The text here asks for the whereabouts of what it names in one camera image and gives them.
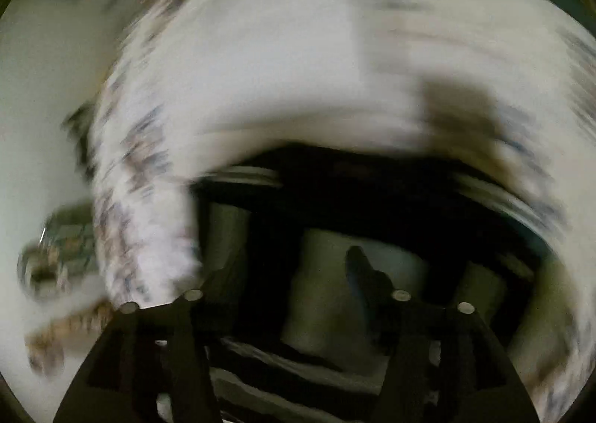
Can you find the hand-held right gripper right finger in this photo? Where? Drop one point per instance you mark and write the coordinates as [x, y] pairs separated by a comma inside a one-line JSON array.
[[368, 283]]

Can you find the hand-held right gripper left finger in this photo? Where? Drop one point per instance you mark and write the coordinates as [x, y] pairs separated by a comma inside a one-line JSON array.
[[186, 358]]

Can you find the black grey white striped garment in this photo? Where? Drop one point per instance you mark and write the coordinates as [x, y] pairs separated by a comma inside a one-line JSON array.
[[372, 190]]

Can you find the blurred green grey object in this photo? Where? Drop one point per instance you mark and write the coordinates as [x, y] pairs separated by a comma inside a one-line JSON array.
[[56, 250]]

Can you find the floral bed sheet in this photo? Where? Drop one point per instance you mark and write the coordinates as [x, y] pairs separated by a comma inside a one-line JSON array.
[[279, 55]]

